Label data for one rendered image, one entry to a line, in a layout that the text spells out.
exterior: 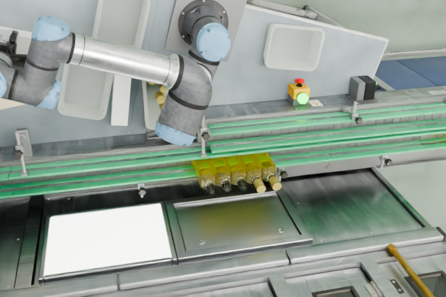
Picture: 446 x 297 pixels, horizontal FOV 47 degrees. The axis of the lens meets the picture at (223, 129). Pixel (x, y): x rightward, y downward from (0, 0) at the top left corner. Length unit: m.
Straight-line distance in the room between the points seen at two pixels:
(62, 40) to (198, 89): 0.36
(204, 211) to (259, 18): 0.76
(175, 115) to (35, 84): 0.36
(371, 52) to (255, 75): 0.50
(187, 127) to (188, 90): 0.11
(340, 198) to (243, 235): 0.49
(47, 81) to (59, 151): 0.78
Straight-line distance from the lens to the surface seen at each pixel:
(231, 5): 1.95
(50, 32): 1.23
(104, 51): 1.27
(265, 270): 1.73
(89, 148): 2.01
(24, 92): 1.29
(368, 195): 2.17
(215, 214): 1.92
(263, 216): 1.92
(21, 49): 1.59
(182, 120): 1.38
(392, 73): 2.64
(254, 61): 2.07
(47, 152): 2.03
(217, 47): 1.75
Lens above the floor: 2.62
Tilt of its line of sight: 61 degrees down
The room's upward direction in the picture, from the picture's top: 153 degrees clockwise
